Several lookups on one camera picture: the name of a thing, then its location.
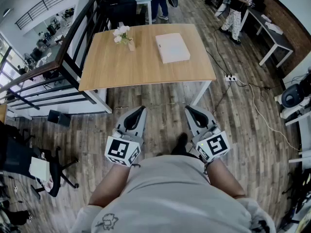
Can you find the white box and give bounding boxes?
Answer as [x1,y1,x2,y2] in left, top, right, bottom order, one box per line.
[155,33,191,64]

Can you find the dark table with white legs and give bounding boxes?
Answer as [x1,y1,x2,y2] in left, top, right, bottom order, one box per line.
[240,7,294,67]

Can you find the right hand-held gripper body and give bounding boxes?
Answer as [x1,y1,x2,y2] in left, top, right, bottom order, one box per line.
[192,124,231,164]

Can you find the white paper bag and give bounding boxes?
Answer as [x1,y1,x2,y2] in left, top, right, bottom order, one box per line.
[29,156,51,183]

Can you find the person's right forearm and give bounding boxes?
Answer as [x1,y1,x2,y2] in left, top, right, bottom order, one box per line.
[206,158,246,199]

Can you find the black bin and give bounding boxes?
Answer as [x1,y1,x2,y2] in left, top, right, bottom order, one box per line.
[47,109,71,128]

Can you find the black office chair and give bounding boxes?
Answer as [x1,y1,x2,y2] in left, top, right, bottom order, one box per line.
[99,0,138,30]
[0,122,80,199]

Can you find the black cable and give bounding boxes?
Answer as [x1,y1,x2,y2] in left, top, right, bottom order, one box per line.
[210,81,233,114]
[213,29,231,77]

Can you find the person's left forearm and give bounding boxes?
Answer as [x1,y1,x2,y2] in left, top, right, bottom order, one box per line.
[88,164,137,208]

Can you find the person's grey shirt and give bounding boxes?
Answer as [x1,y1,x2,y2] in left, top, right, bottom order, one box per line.
[70,154,276,233]

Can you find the wooden table top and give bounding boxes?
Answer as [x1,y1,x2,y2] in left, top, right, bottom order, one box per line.
[78,23,217,114]

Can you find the pink white flower bouquet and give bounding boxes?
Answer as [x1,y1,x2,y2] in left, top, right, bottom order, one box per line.
[113,25,133,45]

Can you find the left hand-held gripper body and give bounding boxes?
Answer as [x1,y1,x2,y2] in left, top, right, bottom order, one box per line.
[104,127,144,167]

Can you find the person's right leg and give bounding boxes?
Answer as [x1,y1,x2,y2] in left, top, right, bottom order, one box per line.
[171,132,195,160]

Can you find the white cable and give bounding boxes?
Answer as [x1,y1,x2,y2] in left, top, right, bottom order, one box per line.
[235,78,302,152]

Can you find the black metal railing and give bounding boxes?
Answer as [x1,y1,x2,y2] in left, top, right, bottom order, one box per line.
[0,0,115,112]

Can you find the round grey headset device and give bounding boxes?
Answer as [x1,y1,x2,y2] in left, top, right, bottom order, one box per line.
[281,83,308,109]

